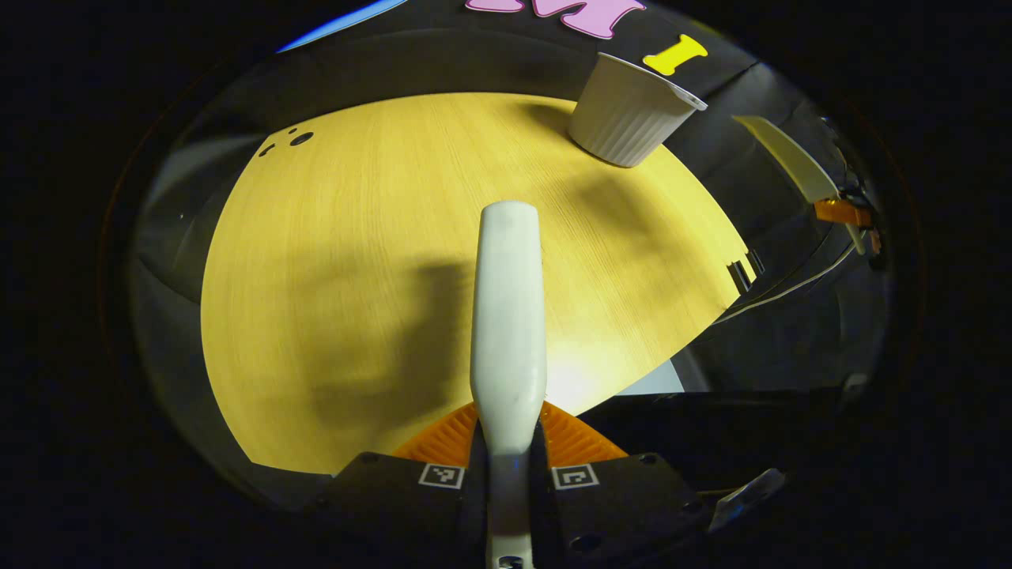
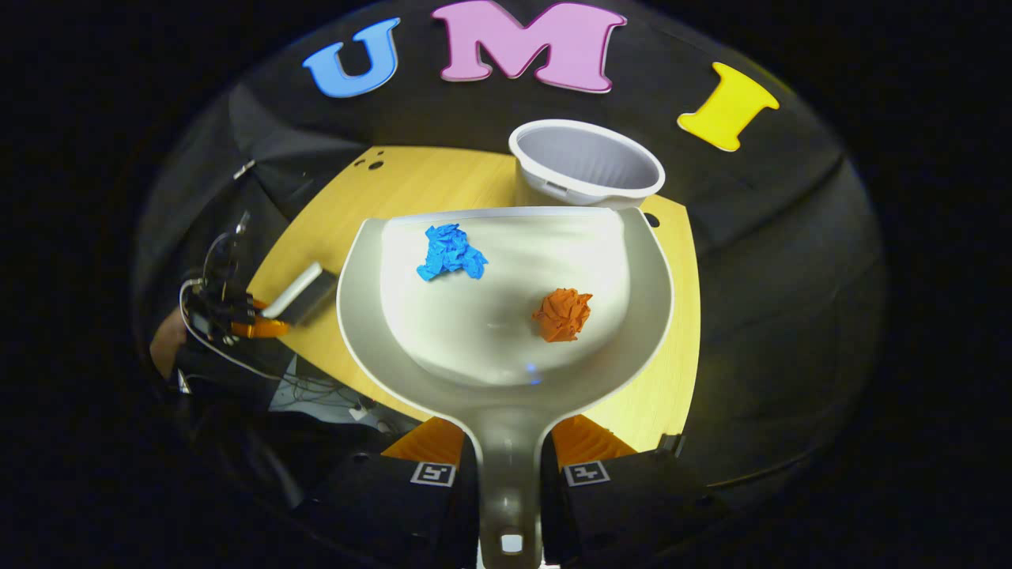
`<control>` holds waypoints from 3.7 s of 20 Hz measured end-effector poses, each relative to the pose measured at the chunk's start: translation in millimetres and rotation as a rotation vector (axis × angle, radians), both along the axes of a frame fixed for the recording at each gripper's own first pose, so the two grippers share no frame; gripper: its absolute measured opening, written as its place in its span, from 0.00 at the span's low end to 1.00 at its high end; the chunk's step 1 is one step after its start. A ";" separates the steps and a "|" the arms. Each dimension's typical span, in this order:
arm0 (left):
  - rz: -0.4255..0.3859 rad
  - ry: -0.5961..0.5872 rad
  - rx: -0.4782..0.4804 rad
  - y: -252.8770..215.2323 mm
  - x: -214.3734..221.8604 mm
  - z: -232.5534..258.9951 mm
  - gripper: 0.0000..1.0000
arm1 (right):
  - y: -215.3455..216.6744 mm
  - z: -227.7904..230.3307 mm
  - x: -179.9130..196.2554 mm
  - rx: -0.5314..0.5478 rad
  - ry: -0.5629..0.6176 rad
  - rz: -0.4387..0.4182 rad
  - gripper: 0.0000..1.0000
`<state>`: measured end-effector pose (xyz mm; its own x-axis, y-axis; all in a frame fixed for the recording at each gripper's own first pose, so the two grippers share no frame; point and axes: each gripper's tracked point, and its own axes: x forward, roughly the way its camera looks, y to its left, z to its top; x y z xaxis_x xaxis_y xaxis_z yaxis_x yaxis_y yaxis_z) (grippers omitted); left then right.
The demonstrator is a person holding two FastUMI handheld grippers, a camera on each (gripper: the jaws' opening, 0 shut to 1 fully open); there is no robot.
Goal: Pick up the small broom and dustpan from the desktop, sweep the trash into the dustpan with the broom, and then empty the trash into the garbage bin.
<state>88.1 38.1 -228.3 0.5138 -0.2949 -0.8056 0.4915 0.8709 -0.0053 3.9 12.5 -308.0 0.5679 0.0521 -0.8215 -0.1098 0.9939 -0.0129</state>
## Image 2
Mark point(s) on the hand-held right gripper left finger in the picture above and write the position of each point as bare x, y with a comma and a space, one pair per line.
379, 506

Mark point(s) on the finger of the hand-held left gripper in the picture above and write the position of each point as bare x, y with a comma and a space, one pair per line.
265, 328

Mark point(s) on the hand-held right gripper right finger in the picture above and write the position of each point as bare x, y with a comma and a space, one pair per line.
632, 506

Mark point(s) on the small white broom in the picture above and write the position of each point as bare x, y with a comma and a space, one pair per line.
304, 294

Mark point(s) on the blue paper trash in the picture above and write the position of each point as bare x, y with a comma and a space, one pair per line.
451, 253

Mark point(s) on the orange paper trash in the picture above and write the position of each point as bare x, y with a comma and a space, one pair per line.
563, 314

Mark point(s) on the white dustpan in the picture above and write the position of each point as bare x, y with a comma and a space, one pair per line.
506, 340

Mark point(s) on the white ribbed garbage bin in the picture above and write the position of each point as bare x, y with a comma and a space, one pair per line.
585, 170

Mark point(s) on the wooden desktop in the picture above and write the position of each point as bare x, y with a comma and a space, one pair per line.
411, 182

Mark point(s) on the silver cloth clip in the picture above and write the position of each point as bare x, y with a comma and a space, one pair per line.
244, 170

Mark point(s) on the black backdrop cloth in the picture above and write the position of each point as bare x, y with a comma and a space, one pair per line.
775, 237

